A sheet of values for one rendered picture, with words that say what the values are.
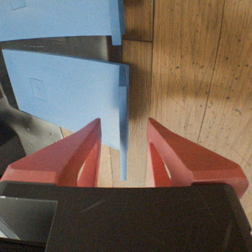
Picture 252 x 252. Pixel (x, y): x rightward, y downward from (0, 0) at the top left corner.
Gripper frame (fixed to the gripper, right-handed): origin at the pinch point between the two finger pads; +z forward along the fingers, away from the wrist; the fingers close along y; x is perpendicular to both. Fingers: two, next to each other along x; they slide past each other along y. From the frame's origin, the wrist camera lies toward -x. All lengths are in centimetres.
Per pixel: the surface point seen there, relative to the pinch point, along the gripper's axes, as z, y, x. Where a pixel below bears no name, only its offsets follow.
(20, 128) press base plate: 13.9, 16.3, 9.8
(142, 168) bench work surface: 3.6, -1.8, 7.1
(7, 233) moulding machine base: 172, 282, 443
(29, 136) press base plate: 13.0, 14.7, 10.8
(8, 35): 7.6, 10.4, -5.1
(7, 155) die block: 12.0, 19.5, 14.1
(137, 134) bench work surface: 3.9, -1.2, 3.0
